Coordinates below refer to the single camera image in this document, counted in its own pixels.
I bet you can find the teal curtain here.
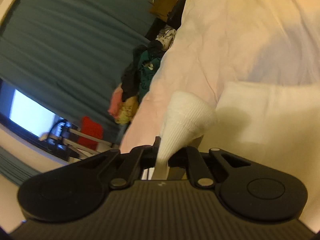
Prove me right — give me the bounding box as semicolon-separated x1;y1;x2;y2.
0;147;41;186
1;0;155;142

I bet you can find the teal curtain right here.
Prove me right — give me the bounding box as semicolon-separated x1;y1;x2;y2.
1;0;155;142

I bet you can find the pile of mixed clothes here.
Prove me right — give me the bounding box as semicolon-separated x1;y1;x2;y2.
108;27;176;125

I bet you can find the red cloth on stand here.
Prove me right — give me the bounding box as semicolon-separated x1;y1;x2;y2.
77;116;103;150

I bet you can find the brown cardboard box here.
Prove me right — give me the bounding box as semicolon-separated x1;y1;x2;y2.
149;0;178;23

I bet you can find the dark framed window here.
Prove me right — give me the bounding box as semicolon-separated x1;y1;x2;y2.
1;80;62;152

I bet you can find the teal curtain left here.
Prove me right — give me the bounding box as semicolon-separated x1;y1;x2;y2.
0;147;41;186

